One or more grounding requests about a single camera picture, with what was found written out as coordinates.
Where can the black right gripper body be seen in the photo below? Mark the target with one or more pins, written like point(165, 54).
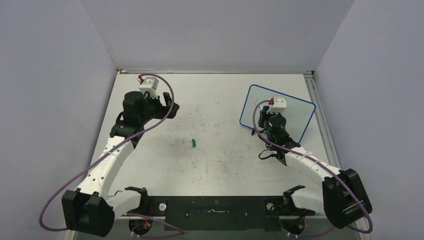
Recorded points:
point(265, 119)

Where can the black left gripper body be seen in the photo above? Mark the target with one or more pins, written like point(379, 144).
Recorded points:
point(153, 109)

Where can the blue framed whiteboard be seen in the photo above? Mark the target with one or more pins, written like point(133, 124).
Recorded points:
point(298, 113)

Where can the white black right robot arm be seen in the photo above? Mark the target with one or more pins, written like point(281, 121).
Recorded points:
point(342, 197)

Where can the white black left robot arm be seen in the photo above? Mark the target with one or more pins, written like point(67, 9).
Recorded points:
point(88, 209)

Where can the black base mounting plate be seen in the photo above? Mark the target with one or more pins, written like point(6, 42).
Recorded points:
point(220, 213)

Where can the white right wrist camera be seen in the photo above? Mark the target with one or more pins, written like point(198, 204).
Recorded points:
point(277, 105)

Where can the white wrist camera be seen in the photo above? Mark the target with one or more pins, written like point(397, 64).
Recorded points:
point(148, 84)
point(277, 105)

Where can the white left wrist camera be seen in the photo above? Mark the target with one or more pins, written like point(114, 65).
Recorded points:
point(148, 84)

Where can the aluminium frame rail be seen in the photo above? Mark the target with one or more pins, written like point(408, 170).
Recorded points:
point(322, 122)

